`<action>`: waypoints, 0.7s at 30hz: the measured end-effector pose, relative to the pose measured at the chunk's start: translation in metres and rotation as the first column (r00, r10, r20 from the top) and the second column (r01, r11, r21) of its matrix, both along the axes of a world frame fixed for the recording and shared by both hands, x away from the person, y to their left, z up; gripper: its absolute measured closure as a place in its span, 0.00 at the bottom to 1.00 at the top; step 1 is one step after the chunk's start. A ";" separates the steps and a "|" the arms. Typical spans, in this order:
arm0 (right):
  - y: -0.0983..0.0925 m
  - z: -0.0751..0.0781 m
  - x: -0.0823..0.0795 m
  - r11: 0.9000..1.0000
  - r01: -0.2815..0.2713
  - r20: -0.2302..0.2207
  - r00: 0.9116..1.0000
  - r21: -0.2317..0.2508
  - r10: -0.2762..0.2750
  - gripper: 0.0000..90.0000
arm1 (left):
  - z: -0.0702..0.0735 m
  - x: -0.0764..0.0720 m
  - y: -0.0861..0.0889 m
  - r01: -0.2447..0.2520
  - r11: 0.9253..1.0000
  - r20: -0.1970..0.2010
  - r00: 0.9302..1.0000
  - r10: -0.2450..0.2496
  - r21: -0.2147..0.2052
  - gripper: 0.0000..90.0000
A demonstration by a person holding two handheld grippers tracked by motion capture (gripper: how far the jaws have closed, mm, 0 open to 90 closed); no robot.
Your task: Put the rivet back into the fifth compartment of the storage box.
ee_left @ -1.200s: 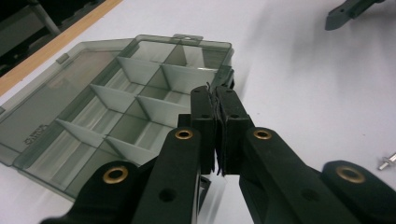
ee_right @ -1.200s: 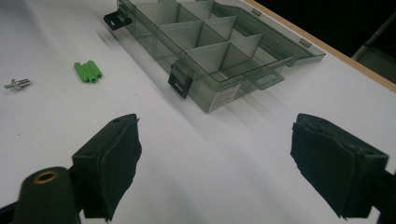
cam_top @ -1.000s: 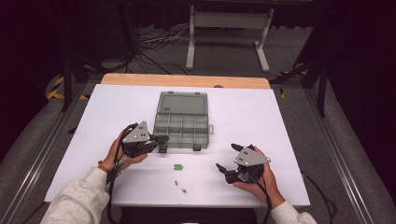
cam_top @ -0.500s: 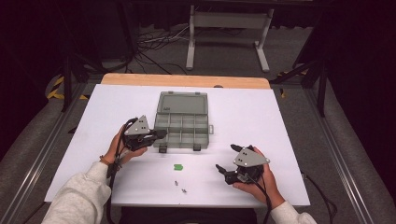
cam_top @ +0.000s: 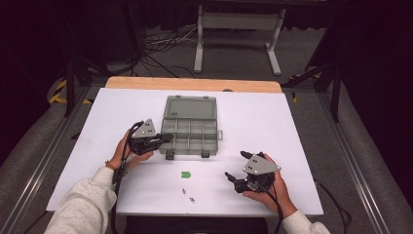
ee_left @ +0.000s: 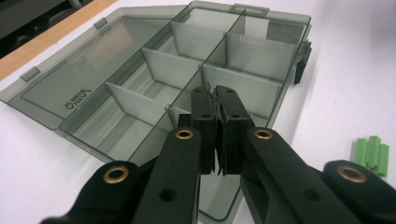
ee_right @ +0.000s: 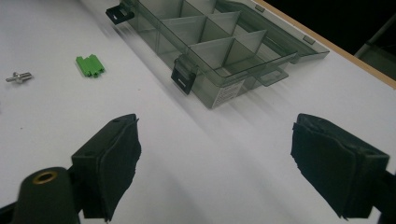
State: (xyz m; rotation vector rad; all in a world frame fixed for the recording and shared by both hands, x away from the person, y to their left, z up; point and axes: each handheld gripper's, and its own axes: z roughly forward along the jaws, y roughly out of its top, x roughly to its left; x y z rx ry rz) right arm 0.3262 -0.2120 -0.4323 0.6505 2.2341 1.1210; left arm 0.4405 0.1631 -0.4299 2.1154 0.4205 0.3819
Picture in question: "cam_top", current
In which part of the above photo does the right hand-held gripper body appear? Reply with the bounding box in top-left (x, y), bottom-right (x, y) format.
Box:
top-left (234, 151), bottom-right (282, 194)

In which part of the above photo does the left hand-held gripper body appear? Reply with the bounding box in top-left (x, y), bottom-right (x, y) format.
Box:
top-left (128, 118), bottom-right (164, 156)

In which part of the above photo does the grey plastic compartment box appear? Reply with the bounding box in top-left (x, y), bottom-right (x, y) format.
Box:
top-left (158, 95), bottom-right (224, 160)

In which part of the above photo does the person's left hand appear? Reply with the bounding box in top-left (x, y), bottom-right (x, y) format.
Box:
top-left (105, 129), bottom-right (155, 172)

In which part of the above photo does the person's right hand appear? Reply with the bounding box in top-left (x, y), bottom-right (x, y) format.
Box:
top-left (242, 153), bottom-right (298, 219)

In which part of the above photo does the white board sheet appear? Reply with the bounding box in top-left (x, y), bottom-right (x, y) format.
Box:
top-left (46, 87), bottom-right (324, 217)

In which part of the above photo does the wooden table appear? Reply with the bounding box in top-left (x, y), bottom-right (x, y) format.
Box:
top-left (105, 76), bottom-right (282, 95)

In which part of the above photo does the person's dark lap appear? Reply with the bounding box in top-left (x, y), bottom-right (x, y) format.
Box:
top-left (125, 214), bottom-right (269, 234)

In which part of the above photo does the black tripod stand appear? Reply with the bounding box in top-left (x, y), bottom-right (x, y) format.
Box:
top-left (61, 48), bottom-right (137, 118)

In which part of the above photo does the yellow black hazard tape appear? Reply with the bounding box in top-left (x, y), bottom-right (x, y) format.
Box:
top-left (48, 79), bottom-right (94, 105)

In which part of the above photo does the black metal stand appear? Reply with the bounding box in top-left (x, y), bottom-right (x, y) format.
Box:
top-left (281, 58), bottom-right (342, 124)

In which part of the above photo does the grey metal stand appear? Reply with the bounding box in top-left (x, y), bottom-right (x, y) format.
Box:
top-left (193, 4), bottom-right (286, 76)

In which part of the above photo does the right hand-held gripper black cable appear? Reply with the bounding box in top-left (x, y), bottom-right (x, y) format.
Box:
top-left (256, 183), bottom-right (283, 234)

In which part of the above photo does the hand-held gripper black cable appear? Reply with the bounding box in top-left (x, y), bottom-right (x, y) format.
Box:
top-left (110, 120), bottom-right (145, 234)
top-left (256, 183), bottom-right (283, 234)

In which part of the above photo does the left hand-held gripper black cable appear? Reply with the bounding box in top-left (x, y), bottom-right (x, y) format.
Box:
top-left (110, 120), bottom-right (145, 234)

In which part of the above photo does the black floor cable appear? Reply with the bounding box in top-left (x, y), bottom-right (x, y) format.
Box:
top-left (313, 178), bottom-right (354, 234)

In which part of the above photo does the bundle of floor cables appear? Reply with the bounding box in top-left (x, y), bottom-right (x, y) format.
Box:
top-left (140, 25), bottom-right (199, 79)

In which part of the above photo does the aluminium floor rail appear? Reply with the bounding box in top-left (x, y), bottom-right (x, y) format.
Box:
top-left (316, 92), bottom-right (395, 234)
top-left (0, 86), bottom-right (95, 234)

